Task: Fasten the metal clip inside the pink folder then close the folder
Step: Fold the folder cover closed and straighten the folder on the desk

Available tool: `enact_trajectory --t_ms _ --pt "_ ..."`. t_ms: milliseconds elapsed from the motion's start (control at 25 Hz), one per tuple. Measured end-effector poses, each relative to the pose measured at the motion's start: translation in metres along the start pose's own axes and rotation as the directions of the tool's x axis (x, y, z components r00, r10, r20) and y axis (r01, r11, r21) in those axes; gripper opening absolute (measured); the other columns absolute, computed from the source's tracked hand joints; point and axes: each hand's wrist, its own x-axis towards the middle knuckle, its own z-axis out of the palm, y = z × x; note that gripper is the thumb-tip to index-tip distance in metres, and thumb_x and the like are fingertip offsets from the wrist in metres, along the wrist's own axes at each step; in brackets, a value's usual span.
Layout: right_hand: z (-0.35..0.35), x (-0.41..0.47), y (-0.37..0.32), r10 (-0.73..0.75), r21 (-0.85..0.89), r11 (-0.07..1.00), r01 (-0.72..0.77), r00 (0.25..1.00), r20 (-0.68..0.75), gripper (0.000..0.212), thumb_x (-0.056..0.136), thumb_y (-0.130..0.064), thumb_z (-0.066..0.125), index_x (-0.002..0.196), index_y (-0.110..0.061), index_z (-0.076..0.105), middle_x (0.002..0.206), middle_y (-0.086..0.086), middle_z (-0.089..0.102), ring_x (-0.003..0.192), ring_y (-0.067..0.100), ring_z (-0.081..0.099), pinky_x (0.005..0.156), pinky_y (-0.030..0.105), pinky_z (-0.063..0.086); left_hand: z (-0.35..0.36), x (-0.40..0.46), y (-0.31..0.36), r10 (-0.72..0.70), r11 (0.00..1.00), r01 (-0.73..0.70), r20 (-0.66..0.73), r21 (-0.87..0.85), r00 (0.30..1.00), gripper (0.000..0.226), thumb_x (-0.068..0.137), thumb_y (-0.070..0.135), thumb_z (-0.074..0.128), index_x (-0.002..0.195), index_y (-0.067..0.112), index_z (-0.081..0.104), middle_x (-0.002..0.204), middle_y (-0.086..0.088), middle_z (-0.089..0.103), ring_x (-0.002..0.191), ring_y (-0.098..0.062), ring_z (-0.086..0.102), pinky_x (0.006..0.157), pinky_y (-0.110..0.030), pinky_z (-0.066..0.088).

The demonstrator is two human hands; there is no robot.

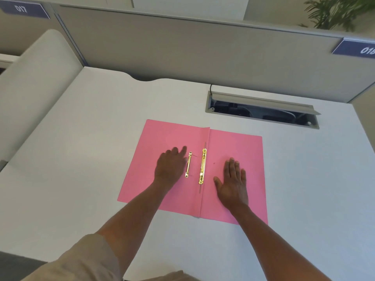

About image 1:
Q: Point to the person's left hand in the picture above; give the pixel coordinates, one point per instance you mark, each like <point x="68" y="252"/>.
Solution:
<point x="170" y="169"/>

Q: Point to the person's right hand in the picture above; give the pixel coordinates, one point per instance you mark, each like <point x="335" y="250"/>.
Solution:
<point x="234" y="190"/>

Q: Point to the short gold metal clip plate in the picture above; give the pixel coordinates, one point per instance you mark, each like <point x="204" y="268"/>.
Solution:
<point x="188" y="165"/>

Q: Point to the pink folder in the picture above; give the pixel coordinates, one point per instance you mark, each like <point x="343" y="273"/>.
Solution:
<point x="140" y="178"/>

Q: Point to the gold metal fastener bar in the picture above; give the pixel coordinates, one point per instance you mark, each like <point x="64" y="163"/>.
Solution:
<point x="202" y="166"/>

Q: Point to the thin grey metal clip strip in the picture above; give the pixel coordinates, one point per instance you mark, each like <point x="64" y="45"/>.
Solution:
<point x="205" y="144"/>

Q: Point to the person's right forearm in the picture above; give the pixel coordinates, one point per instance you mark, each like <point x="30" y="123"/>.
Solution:
<point x="269" y="245"/>

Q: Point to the person's left forearm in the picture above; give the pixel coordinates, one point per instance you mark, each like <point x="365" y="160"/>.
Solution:
<point x="131" y="225"/>

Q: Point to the beige shirt torso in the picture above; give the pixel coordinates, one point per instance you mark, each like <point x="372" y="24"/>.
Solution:
<point x="170" y="277"/>

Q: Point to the grey desk partition panel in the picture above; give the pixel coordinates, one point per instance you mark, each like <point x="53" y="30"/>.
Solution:
<point x="23" y="35"/>
<point x="190" y="49"/>

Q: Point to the white rounded side divider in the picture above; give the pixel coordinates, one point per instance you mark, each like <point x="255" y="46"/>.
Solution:
<point x="32" y="93"/>

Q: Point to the blue number label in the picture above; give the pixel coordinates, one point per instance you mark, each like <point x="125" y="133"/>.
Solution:
<point x="348" y="49"/>
<point x="35" y="10"/>

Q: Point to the green potted plant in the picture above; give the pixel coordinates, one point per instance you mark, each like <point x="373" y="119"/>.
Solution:
<point x="334" y="13"/>

